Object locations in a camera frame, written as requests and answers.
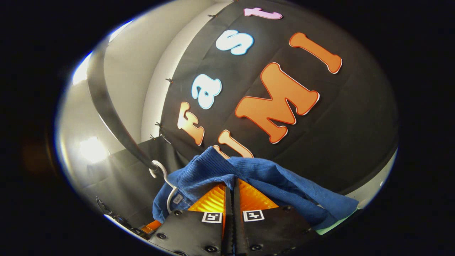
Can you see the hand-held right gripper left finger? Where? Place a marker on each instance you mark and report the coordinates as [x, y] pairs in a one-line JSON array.
[[199, 233]]

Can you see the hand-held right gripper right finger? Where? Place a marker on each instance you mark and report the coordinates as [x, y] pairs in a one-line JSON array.
[[273, 231]]

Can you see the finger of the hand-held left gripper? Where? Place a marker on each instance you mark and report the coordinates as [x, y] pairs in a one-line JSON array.
[[152, 226]]

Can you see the white plastic hanger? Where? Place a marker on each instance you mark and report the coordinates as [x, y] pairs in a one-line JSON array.
[[164, 176]]

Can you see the black metal clothes rack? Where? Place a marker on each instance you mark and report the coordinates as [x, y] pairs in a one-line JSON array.
[[106, 106]]

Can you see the white garment tag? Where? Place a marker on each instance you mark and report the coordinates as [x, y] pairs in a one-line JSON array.
[[177, 198]]

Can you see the black backdrop cloth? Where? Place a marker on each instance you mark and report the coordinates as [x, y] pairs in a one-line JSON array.
[[337, 135]]

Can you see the row of black cloth clips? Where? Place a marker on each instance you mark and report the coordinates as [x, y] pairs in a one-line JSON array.
[[170, 80]]

